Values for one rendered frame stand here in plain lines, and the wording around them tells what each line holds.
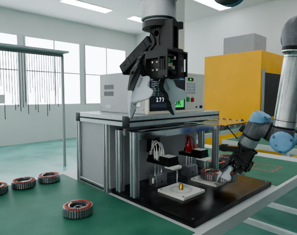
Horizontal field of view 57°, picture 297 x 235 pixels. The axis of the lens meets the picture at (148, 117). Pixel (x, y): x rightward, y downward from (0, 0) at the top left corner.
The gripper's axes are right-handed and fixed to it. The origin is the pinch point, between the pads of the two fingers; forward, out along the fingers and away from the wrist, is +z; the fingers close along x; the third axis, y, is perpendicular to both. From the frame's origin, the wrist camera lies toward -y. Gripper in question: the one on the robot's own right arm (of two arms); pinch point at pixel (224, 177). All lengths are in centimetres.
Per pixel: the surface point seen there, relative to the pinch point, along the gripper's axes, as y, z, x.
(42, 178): -57, 33, -63
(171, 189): -8.8, 8.6, -22.6
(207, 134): -118, 68, 154
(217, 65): -257, 22, 308
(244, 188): 7.4, 2.0, 7.0
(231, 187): 2.9, 4.2, 3.9
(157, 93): -37, -26, -22
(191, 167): -20.7, 10.8, 2.7
